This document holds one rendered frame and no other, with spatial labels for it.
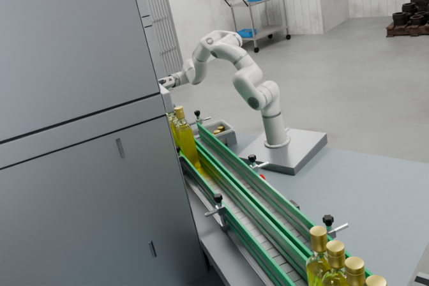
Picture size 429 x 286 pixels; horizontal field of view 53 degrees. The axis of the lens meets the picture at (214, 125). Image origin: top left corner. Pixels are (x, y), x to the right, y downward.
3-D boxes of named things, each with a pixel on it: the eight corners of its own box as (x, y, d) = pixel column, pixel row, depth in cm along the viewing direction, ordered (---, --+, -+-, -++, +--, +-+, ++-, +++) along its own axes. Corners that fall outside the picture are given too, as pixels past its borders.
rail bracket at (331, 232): (323, 253, 123) (319, 215, 118) (345, 243, 125) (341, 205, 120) (332, 261, 119) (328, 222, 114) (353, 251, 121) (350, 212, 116)
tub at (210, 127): (188, 145, 236) (184, 131, 233) (225, 132, 242) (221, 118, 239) (198, 157, 221) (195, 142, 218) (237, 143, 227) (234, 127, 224)
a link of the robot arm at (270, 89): (286, 109, 204) (280, 78, 198) (271, 122, 196) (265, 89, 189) (269, 107, 210) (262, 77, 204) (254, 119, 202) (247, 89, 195)
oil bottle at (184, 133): (185, 167, 187) (173, 122, 178) (196, 163, 188) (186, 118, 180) (189, 172, 182) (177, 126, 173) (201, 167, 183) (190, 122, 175)
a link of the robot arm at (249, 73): (251, 50, 199) (231, 64, 188) (284, 91, 198) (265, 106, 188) (240, 61, 206) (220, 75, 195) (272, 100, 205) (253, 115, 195)
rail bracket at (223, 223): (207, 232, 143) (199, 198, 137) (226, 224, 144) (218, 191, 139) (212, 238, 139) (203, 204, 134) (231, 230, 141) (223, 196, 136)
